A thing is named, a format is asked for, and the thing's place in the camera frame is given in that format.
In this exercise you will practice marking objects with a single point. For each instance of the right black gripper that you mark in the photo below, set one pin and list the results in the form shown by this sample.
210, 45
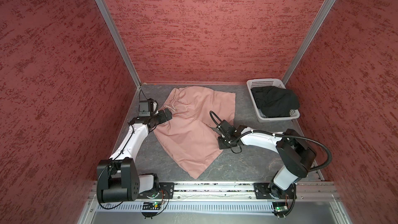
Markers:
222, 145

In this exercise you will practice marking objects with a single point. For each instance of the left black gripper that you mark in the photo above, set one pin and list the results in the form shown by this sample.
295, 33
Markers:
163, 118

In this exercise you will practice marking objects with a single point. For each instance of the pink shorts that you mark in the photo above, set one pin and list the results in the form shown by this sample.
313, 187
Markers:
188, 138

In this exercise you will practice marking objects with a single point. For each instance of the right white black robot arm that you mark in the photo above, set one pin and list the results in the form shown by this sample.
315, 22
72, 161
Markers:
295, 152

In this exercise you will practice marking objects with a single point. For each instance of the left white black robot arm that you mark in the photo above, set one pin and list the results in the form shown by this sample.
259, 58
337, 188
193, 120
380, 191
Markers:
117, 177

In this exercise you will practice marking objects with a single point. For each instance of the black shorts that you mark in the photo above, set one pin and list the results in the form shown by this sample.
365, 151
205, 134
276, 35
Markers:
275, 102

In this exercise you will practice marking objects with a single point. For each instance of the white plastic basket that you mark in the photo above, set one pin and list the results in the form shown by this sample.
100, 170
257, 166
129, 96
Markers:
254, 83

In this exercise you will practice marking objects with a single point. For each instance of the right green circuit board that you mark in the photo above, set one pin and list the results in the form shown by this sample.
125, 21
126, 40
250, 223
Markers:
280, 208

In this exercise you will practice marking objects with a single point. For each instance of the green circuit board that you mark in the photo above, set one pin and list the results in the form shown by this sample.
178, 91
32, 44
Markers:
151, 206
280, 208

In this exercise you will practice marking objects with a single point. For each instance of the left green circuit board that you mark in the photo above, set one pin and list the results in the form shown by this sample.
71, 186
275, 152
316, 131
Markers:
151, 206

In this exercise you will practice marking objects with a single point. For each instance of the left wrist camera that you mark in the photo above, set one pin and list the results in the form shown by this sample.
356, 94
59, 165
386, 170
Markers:
147, 108

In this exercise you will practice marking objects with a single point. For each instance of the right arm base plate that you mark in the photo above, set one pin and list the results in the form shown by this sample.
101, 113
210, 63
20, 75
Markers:
272, 191

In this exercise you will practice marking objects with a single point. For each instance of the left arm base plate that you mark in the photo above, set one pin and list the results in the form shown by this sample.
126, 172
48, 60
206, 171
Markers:
162, 190

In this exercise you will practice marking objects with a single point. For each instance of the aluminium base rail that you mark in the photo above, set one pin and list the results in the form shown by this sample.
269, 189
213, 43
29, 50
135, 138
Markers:
306, 191

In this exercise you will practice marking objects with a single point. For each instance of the white slotted cable duct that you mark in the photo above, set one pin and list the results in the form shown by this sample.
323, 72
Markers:
261, 208

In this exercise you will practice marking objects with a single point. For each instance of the left aluminium corner post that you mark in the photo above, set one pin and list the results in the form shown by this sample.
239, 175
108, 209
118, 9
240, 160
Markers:
118, 41

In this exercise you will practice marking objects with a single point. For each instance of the aluminium corner post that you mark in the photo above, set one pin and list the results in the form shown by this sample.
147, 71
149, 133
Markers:
315, 26
118, 41

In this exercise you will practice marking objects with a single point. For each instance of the right aluminium corner post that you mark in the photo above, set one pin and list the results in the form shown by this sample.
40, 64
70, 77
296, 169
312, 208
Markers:
315, 26

